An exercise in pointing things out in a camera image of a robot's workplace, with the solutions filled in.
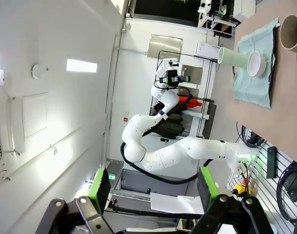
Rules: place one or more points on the finger of the green-tipped left gripper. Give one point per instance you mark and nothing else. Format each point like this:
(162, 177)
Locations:
(185, 78)
(164, 80)

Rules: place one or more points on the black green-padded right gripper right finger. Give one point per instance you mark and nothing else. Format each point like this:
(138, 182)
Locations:
(209, 190)

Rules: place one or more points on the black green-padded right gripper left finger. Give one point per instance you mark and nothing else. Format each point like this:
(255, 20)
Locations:
(99, 190)

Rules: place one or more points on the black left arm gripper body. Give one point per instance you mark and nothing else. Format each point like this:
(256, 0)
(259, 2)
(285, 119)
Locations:
(173, 78)

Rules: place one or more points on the pale green cup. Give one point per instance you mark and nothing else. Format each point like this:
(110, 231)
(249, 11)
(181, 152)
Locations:
(233, 58)

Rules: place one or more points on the teal cloth mat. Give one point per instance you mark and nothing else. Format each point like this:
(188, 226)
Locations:
(250, 87)

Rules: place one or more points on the white bowl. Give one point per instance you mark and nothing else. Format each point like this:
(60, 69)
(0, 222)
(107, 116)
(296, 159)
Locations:
(256, 64)

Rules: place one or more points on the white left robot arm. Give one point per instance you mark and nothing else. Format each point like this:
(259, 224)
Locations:
(163, 158)

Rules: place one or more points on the green exit sign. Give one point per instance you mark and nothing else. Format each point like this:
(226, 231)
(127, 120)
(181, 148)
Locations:
(112, 177)

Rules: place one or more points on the red object on rack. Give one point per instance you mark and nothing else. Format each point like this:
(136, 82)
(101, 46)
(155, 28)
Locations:
(191, 102)

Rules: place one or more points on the black metal rack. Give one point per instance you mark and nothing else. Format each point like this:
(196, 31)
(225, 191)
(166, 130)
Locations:
(207, 92)

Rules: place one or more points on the yellow emergency stop box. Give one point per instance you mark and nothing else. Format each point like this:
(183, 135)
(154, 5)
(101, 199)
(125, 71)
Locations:
(242, 190)

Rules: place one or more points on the white box on rack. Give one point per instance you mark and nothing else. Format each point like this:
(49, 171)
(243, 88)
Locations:
(208, 50)

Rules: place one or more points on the white pipe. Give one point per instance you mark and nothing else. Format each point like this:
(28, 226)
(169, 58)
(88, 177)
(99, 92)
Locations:
(196, 115)

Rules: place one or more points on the white paper sheet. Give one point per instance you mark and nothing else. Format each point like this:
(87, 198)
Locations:
(172, 202)

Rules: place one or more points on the black bags on rack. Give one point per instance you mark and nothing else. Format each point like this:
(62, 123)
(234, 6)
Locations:
(169, 124)

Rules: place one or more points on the rectangular ceiling light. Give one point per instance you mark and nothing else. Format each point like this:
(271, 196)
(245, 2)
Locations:
(81, 65)

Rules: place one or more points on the white access panel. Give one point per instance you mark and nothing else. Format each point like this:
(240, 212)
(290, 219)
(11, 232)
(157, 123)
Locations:
(35, 115)

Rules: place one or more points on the beige cup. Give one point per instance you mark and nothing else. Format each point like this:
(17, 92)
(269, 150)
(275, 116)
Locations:
(293, 31)

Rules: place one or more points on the round white smoke detector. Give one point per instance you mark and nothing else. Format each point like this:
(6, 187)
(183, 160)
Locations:
(37, 71)

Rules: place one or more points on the metal wall plate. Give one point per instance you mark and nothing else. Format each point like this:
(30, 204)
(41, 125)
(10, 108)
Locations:
(165, 46)

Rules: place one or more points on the black wall bracket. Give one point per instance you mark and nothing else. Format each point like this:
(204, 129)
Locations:
(271, 162)

